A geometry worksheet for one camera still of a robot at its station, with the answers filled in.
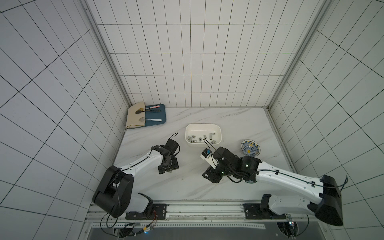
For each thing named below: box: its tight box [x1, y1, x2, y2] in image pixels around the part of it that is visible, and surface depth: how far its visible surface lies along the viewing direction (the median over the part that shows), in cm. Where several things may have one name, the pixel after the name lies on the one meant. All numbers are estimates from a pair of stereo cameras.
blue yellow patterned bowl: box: [241, 139, 261, 157], surface depth 96 cm
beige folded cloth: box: [125, 101, 146, 129], surface depth 117 cm
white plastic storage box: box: [185, 123, 222, 147], surface depth 103 cm
